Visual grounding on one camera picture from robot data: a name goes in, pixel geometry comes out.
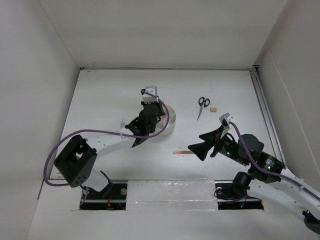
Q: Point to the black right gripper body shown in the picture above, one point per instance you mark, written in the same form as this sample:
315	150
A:
227	147

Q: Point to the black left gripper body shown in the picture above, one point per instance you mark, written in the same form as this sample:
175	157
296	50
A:
160	113

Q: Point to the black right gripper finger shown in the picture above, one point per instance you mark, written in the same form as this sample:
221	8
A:
201	149
212	136

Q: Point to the brown capped pen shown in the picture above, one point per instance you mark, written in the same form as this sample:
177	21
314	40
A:
183	152

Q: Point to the small yellow eraser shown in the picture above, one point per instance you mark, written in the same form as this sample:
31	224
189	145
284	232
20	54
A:
213	109

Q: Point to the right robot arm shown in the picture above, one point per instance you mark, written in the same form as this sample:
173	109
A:
266	178

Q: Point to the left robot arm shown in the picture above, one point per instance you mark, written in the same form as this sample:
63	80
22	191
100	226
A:
76	160

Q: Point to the white round divided organizer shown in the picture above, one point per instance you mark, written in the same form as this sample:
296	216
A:
171	124

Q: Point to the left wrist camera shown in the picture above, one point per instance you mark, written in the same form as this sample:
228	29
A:
149	94

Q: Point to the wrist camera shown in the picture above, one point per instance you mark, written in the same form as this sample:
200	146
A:
225	120
149	94

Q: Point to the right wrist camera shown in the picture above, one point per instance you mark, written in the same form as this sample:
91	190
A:
225	120

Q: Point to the black handled scissors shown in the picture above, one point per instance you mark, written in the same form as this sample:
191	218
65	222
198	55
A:
203	103

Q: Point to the front mounting rail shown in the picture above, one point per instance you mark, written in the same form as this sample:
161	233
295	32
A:
167	195

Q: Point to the aluminium rail at right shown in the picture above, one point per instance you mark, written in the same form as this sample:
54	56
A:
266	114

